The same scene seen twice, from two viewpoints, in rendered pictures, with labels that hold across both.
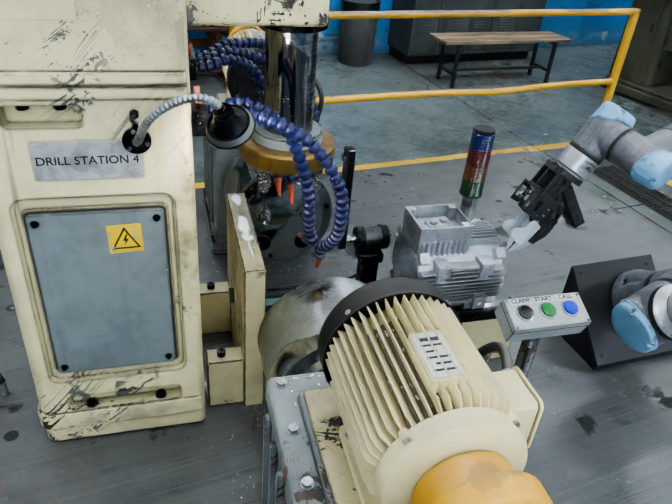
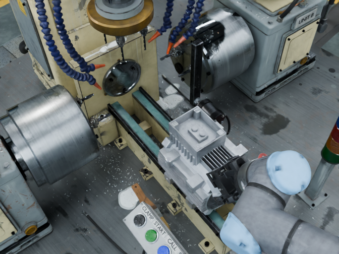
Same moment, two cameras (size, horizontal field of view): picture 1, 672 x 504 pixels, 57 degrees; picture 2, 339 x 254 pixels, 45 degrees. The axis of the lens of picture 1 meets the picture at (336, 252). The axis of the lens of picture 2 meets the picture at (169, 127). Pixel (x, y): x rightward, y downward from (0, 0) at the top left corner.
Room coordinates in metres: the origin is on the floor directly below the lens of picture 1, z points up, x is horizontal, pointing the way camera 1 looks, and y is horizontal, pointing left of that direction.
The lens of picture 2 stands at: (0.92, -0.82, 1.99)
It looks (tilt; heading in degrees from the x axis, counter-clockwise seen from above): 52 degrees down; 72
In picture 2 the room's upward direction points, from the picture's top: 2 degrees counter-clockwise
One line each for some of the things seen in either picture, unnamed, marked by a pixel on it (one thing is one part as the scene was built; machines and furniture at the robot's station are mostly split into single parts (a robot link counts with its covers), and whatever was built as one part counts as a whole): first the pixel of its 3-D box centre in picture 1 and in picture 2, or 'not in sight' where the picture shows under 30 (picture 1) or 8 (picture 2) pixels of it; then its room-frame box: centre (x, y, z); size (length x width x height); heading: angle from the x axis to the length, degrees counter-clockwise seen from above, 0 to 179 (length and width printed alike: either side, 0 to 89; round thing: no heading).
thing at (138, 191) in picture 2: not in sight; (149, 208); (1.03, -0.22, 0.80); 0.21 x 0.05 x 0.01; 102
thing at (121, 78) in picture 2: not in sight; (122, 78); (1.07, 0.16, 1.01); 0.15 x 0.02 x 0.15; 18
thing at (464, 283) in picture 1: (445, 264); (204, 165); (1.20, -0.25, 1.01); 0.20 x 0.19 x 0.19; 108
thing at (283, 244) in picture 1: (274, 193); (216, 47); (1.41, 0.17, 1.04); 0.41 x 0.25 x 0.25; 18
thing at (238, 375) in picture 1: (227, 298); (114, 77); (1.05, 0.22, 0.97); 0.30 x 0.11 x 0.34; 18
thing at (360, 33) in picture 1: (357, 31); not in sight; (6.36, 0.00, 0.30); 0.39 x 0.39 x 0.60
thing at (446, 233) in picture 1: (436, 230); (196, 135); (1.18, -0.21, 1.11); 0.12 x 0.11 x 0.07; 108
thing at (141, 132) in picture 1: (186, 125); not in sight; (0.80, 0.22, 1.46); 0.18 x 0.11 x 0.13; 108
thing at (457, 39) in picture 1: (496, 58); not in sight; (6.16, -1.38, 0.21); 1.40 x 0.33 x 0.43; 114
